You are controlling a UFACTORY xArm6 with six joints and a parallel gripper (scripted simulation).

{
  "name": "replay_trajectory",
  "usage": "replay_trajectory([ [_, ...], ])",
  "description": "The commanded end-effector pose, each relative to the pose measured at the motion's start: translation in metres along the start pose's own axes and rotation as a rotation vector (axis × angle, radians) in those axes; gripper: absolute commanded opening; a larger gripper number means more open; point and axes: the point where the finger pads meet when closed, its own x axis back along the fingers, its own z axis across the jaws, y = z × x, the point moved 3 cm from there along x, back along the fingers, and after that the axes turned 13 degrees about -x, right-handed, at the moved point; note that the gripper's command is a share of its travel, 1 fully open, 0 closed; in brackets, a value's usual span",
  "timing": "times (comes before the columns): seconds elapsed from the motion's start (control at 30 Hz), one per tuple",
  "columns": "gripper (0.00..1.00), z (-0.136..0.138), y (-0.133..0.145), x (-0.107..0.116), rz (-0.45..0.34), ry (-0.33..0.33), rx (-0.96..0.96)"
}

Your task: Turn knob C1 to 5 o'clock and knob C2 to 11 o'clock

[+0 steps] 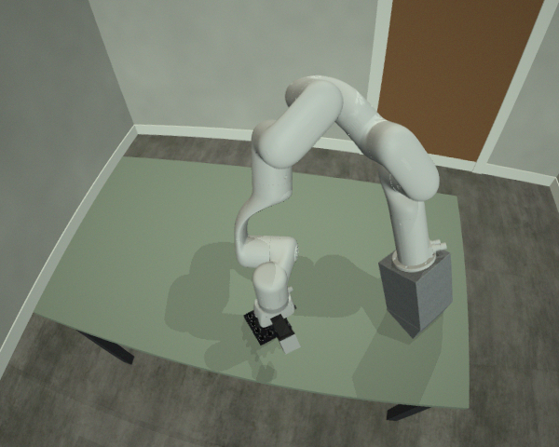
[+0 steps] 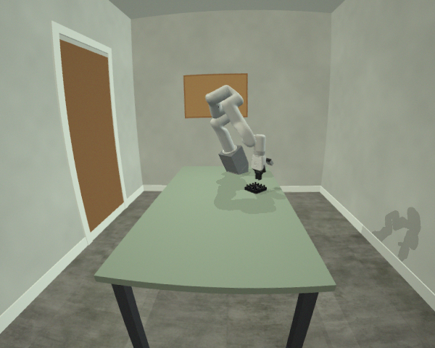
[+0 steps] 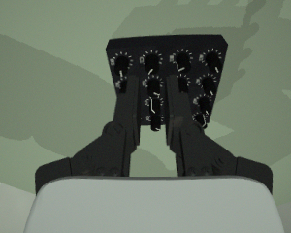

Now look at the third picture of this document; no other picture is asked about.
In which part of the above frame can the black knob box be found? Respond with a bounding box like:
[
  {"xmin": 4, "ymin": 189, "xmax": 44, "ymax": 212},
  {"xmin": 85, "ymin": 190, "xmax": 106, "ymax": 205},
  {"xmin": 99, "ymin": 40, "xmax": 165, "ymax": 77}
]
[{"xmin": 106, "ymin": 34, "xmax": 228, "ymax": 131}]

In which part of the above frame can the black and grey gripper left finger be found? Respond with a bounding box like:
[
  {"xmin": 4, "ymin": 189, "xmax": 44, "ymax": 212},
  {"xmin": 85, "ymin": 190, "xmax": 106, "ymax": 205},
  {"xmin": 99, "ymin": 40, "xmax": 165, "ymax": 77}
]
[{"xmin": 35, "ymin": 75, "xmax": 142, "ymax": 195}]

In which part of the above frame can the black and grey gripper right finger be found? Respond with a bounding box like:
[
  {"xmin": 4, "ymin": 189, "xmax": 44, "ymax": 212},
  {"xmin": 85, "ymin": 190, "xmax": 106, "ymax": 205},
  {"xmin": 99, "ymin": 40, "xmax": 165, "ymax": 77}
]
[{"xmin": 164, "ymin": 74, "xmax": 273, "ymax": 194}]

